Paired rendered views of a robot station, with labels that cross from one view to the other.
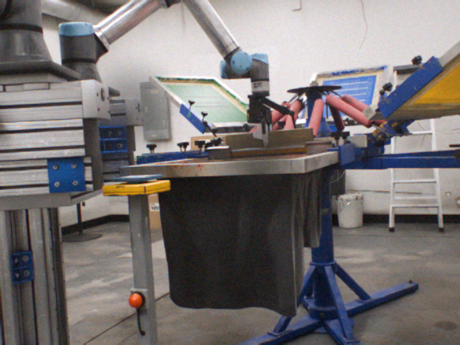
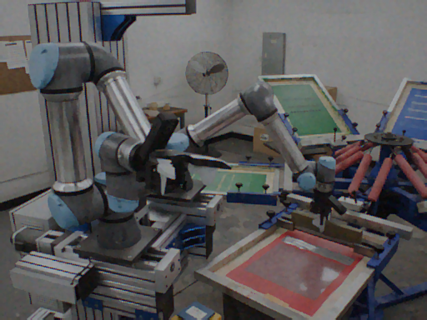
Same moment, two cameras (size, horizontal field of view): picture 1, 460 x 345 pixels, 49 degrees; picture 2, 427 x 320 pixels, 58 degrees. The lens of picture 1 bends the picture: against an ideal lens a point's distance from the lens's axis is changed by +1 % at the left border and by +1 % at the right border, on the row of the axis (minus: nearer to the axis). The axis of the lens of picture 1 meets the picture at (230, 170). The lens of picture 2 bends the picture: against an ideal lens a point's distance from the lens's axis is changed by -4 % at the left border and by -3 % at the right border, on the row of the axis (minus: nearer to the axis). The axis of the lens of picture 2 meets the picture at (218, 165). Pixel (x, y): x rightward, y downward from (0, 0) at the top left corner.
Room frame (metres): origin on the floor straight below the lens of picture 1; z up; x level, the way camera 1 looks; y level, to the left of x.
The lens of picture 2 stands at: (0.26, -0.17, 1.92)
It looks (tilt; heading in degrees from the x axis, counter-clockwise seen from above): 19 degrees down; 17
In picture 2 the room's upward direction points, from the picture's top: straight up
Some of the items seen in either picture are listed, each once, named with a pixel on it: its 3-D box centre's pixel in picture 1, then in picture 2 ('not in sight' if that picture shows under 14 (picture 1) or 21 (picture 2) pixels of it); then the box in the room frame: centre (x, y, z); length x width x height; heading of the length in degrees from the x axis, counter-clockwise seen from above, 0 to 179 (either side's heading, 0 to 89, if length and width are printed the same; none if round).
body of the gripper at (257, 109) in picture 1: (259, 109); (322, 201); (2.02, -0.13, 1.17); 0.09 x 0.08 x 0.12; 67
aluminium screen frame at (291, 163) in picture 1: (251, 161); (303, 258); (1.81, -0.08, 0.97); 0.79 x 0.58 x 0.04; 157
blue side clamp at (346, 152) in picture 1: (341, 153); (383, 256); (1.93, -0.43, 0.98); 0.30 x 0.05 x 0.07; 157
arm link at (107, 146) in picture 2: not in sight; (118, 150); (1.05, 0.33, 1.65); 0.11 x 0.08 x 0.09; 64
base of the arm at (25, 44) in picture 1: (20, 48); (117, 225); (1.29, 0.51, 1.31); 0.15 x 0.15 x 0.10
